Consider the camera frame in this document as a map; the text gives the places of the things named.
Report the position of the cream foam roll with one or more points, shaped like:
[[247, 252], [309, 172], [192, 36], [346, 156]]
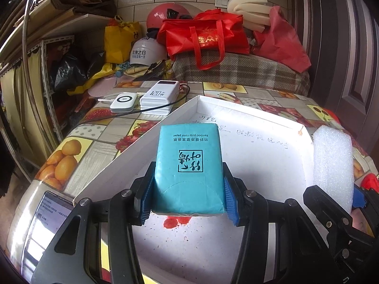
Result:
[[251, 9]]

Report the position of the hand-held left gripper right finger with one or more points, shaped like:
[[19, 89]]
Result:
[[229, 195]]

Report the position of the red ball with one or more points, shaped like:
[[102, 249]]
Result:
[[371, 181]]

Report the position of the large white power bank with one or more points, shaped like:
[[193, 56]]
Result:
[[158, 97]]

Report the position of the bundle of bamboo poles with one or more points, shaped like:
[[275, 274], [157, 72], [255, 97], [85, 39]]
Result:
[[23, 3]]

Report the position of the black plastic bag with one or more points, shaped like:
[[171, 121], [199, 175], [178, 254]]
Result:
[[68, 74]]

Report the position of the red plastic stool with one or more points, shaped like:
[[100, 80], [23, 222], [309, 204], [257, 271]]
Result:
[[329, 114]]

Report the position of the red helmet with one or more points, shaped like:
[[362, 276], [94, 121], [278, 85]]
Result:
[[160, 14]]

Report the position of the white wall switch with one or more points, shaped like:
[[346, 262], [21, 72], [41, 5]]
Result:
[[221, 1]]

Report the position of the yellow black cloth pile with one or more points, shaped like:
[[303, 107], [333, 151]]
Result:
[[142, 71]]

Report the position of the curved metal pole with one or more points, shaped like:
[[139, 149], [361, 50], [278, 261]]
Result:
[[29, 65]]

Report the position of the white helmet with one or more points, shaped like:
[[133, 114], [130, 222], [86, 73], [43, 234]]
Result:
[[146, 51]]

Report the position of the fruit print tablecloth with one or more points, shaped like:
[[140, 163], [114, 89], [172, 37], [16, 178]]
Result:
[[97, 136]]

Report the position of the small white power bank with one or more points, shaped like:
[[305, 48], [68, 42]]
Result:
[[124, 102]]

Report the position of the pink sun visor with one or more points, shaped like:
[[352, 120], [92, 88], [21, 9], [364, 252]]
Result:
[[102, 88]]

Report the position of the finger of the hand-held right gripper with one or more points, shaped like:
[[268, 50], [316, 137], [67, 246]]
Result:
[[322, 204], [359, 198]]

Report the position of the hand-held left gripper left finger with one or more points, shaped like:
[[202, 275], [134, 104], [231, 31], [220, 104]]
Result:
[[145, 201]]

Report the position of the beige curtain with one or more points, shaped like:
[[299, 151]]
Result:
[[17, 109]]

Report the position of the white foam block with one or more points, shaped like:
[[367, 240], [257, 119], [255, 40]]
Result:
[[333, 159]]

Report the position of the plaid covered box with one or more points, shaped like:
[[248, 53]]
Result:
[[237, 71]]

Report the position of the white metal rack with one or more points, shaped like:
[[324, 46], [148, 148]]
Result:
[[44, 50]]

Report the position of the brown door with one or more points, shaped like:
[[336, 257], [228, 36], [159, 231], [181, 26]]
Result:
[[340, 50]]

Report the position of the teal tissue pack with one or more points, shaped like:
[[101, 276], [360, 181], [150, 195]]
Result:
[[189, 168]]

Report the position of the plain red bag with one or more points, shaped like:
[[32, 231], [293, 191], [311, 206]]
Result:
[[281, 44]]

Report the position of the yellow shopping bag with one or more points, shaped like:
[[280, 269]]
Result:
[[118, 41]]

